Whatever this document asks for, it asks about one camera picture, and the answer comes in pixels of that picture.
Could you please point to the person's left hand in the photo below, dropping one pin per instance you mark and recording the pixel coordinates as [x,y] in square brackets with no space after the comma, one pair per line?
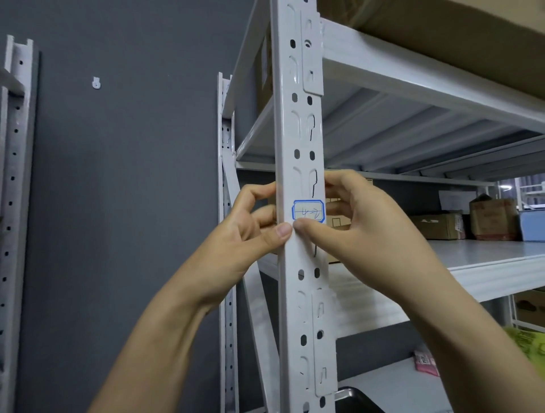
[238,255]

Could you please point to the person's right hand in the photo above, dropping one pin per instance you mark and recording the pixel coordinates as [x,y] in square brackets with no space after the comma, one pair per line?
[374,247]

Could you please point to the blue-bordered white label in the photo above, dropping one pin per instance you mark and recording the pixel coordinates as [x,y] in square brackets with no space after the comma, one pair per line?
[308,211]

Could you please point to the white perforated shelf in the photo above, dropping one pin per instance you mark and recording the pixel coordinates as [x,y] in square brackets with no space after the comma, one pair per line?
[298,106]

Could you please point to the person's right forearm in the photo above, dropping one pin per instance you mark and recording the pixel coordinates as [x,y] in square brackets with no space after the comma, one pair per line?
[468,349]

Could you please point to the person's left forearm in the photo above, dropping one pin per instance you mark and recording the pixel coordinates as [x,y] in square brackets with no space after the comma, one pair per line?
[149,361]

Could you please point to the small printed cardboard box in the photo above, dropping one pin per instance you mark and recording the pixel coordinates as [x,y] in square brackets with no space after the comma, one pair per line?
[340,222]

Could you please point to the flat cardboard box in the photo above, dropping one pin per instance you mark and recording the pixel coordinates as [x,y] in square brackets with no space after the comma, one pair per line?
[438,227]

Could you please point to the white paper sheet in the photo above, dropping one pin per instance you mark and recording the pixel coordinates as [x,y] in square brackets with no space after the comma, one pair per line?
[455,200]

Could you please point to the brown box with red print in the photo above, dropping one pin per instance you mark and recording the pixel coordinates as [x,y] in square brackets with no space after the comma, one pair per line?
[494,221]

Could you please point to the pink packet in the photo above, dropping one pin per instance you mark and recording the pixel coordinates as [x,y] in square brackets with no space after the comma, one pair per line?
[426,363]

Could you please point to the white metal shelving rack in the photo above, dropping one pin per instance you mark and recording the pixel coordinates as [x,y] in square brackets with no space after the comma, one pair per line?
[391,387]

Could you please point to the steel tray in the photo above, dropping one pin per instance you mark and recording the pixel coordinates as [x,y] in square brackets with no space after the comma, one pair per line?
[357,404]

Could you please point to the light blue box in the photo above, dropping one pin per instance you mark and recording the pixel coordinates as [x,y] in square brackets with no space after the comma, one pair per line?
[532,225]

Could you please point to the cardboard box with dark print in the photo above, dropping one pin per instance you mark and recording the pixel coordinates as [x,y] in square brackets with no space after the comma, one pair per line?
[530,306]

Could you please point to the yellow-green plastic bag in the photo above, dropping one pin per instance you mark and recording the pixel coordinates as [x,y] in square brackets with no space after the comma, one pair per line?
[528,344]

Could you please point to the large cardboard box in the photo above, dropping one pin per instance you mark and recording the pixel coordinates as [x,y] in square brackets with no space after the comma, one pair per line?
[447,30]

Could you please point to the white wall hook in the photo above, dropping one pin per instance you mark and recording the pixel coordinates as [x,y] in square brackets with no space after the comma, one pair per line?
[97,83]

